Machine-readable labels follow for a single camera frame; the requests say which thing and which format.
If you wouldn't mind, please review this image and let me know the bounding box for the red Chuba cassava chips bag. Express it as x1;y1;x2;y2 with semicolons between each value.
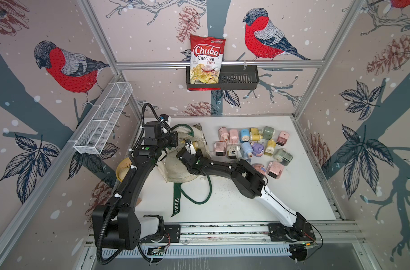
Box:
187;36;226;91

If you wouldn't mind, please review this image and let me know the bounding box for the pink boxy pencil sharpener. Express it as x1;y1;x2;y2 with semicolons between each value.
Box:
266;161;285;179

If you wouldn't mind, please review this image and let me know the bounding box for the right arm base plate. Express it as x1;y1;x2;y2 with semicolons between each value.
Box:
268;223;316;243

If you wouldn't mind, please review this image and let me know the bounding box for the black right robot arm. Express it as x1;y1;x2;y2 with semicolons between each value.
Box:
176;147;316;242

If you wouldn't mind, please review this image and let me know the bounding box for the black wire wall basket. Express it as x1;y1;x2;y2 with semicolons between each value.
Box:
185;65;259;91

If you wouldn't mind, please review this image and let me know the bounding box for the yellow bowl with buns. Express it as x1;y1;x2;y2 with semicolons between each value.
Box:
116;157;131;182

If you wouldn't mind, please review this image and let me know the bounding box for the cream green-handled tote bag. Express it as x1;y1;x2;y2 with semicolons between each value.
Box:
157;123;212;217

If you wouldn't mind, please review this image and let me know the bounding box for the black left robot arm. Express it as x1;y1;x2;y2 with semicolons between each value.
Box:
92;114;178;265

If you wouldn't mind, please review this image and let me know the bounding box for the light blue pencil sharpener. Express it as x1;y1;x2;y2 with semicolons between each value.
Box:
242;142;253;160

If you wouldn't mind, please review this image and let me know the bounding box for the pink square pencil sharpener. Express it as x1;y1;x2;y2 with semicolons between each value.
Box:
276;131;289;146

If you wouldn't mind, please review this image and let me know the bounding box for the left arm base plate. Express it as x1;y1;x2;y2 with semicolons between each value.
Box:
141;225;181;244

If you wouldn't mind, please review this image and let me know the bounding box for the cream pencil sharpener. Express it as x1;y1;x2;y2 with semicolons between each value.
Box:
227;145;241;160

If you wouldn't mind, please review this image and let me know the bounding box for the white wire mesh shelf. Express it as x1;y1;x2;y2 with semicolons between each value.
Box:
73;82;133;155

